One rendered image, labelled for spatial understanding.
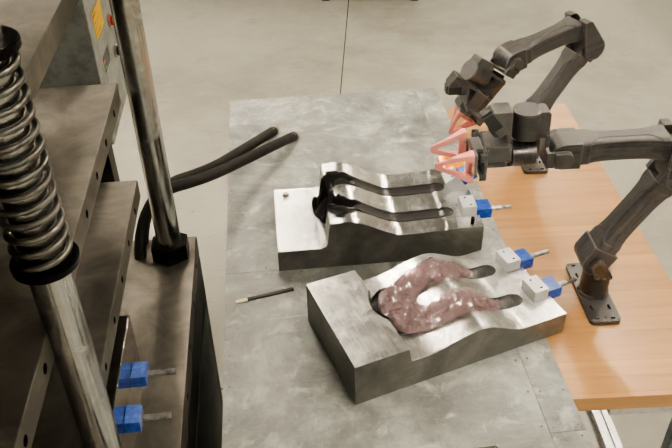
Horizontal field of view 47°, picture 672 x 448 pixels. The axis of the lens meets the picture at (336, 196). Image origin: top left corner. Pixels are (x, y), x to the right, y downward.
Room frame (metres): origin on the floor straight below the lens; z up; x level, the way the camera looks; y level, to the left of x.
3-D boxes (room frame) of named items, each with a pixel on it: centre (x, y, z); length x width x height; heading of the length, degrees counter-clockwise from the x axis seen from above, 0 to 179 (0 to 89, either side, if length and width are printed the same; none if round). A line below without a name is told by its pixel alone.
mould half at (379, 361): (1.23, -0.21, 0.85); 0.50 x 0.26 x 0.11; 112
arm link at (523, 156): (1.31, -0.38, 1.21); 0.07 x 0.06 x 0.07; 92
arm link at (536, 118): (1.31, -0.41, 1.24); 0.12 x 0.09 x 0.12; 92
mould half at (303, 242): (1.58, -0.10, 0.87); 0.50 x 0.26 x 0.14; 95
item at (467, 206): (1.54, -0.37, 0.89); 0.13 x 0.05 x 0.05; 95
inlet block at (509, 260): (1.39, -0.44, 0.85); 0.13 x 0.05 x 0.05; 112
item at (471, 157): (1.29, -0.24, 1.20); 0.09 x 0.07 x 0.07; 92
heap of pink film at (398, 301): (1.24, -0.21, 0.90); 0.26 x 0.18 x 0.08; 112
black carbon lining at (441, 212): (1.57, -0.11, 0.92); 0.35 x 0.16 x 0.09; 95
